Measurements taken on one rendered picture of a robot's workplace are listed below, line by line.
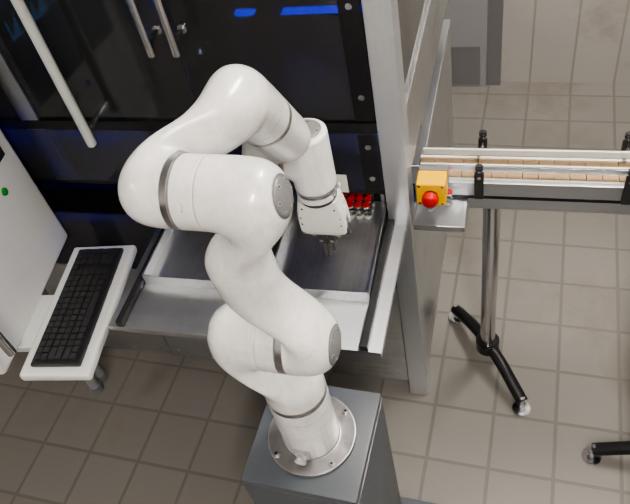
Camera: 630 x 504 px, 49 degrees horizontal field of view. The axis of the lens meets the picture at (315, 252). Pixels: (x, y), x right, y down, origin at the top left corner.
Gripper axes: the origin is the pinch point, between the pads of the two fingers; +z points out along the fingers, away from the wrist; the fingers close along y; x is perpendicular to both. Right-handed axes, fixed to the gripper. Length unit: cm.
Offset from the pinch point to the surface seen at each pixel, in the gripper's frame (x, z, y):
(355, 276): -9.4, 22.2, -1.1
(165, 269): -7, 22, 50
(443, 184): -27.8, 7.4, -21.2
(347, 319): 3.6, 22.4, -1.6
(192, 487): 18, 110, 62
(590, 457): -12, 109, -66
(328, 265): -12.3, 22.2, 6.5
